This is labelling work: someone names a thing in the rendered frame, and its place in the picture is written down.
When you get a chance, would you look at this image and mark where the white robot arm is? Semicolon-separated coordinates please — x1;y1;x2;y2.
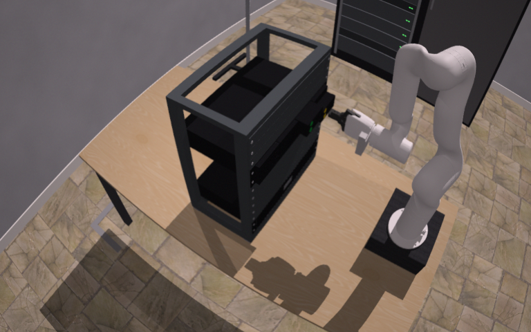
355;44;476;249

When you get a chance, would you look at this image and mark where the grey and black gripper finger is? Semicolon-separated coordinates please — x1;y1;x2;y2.
328;109;359;121
328;115;346;131

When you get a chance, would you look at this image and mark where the black server rack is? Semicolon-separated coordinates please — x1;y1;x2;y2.
166;23;335;243

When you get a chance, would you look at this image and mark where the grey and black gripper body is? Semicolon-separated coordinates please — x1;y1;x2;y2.
344;109;376;140

